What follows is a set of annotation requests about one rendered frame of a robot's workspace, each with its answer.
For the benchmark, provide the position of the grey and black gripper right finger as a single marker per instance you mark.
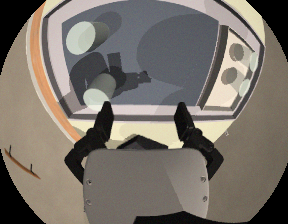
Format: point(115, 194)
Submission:
point(193, 138)

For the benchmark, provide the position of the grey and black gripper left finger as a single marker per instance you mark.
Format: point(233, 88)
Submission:
point(95, 138)

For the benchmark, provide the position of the clear glass jar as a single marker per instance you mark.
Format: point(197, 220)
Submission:
point(85, 36)
point(100, 90)
point(246, 56)
point(238, 81)

